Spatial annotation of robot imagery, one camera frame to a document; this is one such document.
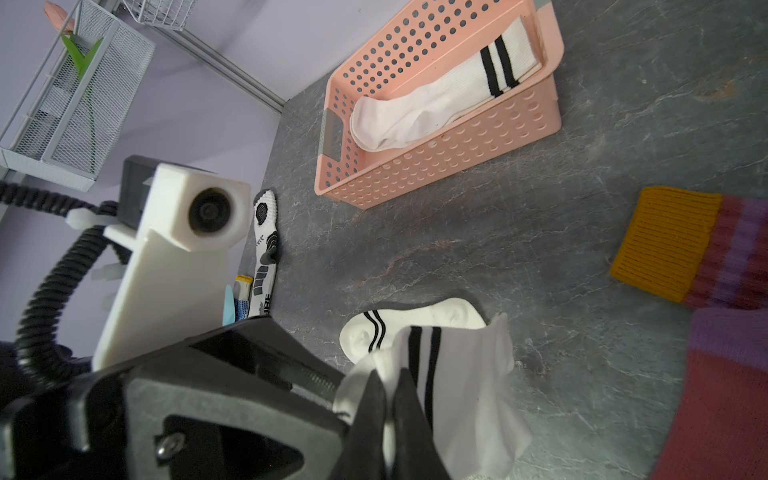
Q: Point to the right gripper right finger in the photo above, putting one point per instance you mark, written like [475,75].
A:
[416,456]

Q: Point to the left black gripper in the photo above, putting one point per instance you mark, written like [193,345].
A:
[246,401]

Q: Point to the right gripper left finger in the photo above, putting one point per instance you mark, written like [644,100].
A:
[362,456]

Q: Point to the white striped sock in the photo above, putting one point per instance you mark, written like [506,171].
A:
[461,378]
[377,328]

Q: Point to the white sock two black stripes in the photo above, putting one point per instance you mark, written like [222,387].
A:
[378,125]

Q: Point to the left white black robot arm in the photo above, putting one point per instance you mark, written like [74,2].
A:
[39,357]

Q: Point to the blue yellow sock left edge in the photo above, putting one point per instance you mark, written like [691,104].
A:
[241,295]

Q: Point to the white sport sock left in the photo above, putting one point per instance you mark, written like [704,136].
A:
[266,250]

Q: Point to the magenta purple yellow-cuff sock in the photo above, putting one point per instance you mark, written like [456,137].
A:
[709,253]

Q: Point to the pink perforated plastic basket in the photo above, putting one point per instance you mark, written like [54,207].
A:
[425,40]

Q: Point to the artificial pink tulip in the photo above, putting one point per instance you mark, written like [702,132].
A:
[60,20]

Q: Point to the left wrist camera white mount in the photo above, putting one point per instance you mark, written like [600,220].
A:
[179,223]

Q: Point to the white mesh wall basket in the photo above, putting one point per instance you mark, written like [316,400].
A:
[50,124]

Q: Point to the white wire wall shelf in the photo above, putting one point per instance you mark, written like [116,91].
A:
[165,14]

